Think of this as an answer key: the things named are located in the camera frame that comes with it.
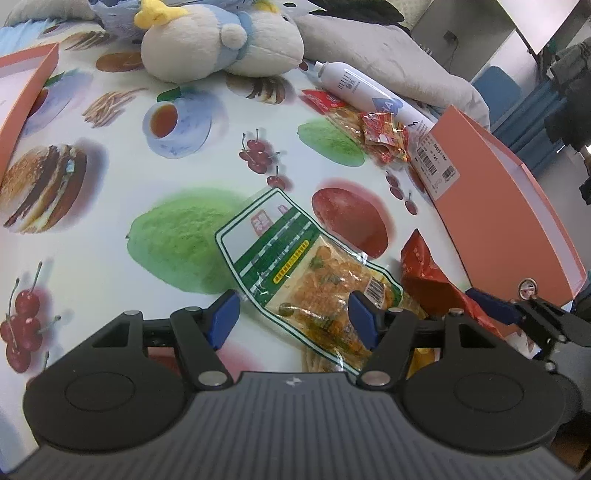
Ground hanging dark clothes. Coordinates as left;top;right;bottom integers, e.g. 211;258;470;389
544;38;590;205

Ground white blue plush duck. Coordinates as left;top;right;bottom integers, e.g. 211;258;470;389
134;1;304;84

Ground pink cardboard box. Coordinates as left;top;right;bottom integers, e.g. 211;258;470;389
412;107;587;306

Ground fruit print bed sheet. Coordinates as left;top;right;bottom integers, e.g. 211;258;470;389
1;21;471;470

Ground blue chair back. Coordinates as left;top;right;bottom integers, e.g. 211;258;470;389
473;66;522;126

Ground white spray bottle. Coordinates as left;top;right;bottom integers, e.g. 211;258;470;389
315;62;434;137

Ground grey blanket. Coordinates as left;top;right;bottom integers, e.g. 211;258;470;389
4;0;491;130

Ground pink box lid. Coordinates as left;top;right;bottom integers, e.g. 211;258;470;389
0;43;59;177

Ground blue curtain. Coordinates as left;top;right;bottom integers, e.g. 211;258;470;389
493;80;566;177

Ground grey wall shelf unit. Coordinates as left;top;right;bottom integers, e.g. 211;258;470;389
412;1;590;81

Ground clear bag of red candies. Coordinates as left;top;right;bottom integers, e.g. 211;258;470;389
299;89;461;202

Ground green bordered snack bag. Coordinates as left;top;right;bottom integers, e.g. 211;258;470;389
214;189;403;373

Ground blue patterned plastic bag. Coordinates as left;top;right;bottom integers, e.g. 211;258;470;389
88;0;144;41

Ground red snack packet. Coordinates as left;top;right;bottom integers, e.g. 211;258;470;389
401;229;506;339

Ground black jacket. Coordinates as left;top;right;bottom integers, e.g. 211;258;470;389
312;0;408;32

